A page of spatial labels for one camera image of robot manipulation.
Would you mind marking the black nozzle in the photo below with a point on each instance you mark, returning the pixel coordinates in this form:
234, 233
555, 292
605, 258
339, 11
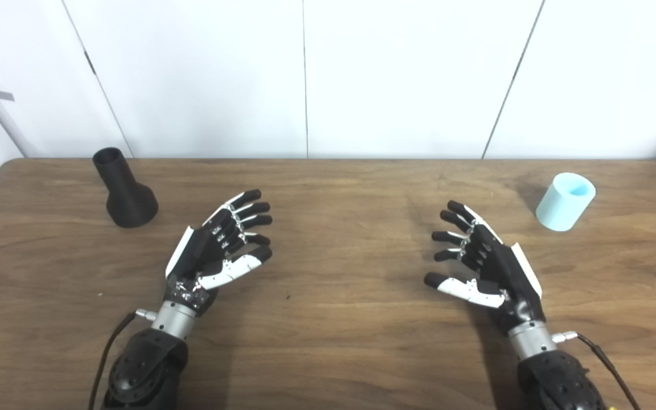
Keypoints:
128, 202

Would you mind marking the grey wall label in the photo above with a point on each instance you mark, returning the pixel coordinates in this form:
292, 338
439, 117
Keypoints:
5, 95

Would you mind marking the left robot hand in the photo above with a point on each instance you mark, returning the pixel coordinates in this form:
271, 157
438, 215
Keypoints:
200, 253

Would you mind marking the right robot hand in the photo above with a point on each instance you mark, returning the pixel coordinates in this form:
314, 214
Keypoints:
504, 273

